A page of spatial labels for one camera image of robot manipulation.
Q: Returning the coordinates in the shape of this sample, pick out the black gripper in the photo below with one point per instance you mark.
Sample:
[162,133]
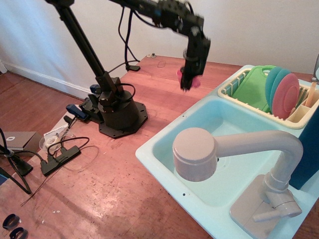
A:
[195,61]

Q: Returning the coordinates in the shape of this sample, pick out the pink plastic cup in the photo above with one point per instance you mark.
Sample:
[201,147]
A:
[195,82]

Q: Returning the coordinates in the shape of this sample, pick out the cream dish rack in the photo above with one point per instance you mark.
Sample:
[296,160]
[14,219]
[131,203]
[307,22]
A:
[296,120]

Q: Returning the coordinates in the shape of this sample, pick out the grey toy faucet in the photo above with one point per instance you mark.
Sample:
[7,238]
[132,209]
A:
[267,200]

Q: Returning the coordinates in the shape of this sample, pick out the cream toy utensil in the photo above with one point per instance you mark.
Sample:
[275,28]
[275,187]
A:
[311,94]

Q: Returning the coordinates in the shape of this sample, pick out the grey cardboard box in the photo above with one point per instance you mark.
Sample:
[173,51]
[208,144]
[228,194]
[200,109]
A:
[23,141]

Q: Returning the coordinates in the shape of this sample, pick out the light blue toy sink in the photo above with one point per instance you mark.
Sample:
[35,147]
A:
[209,202]

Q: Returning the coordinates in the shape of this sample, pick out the blue clamp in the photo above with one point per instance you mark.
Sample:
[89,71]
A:
[76,111]

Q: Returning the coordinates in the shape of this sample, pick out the clear plastic tape roll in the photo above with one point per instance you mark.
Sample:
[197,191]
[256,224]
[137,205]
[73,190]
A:
[52,141]

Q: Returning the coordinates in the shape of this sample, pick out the green cutting board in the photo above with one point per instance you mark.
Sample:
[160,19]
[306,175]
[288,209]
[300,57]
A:
[252,89]

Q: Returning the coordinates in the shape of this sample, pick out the teal plate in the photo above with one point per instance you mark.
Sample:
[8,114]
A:
[273,80]

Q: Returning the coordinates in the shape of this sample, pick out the pink plate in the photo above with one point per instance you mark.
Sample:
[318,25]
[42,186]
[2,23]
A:
[286,96]

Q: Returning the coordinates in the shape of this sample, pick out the black power adapter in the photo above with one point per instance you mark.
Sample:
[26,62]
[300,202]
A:
[23,167]

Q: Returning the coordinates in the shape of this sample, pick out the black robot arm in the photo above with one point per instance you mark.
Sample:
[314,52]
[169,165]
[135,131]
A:
[165,14]

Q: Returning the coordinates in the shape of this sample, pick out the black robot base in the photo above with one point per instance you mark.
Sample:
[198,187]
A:
[113,108]

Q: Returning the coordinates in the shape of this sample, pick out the black USB hub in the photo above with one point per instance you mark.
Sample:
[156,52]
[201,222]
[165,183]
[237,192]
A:
[53,164]

